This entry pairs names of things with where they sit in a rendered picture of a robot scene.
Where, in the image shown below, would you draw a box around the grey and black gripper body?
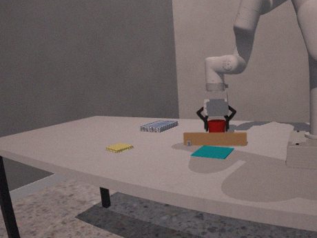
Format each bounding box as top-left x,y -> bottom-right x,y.
203,96 -> 229,116

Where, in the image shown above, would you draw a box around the dark red cup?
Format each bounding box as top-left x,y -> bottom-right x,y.
207,119 -> 225,132

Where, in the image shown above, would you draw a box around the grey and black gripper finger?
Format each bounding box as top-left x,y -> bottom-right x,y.
196,107 -> 209,132
224,106 -> 236,132

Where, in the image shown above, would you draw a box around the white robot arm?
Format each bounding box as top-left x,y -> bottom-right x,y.
203,0 -> 317,139

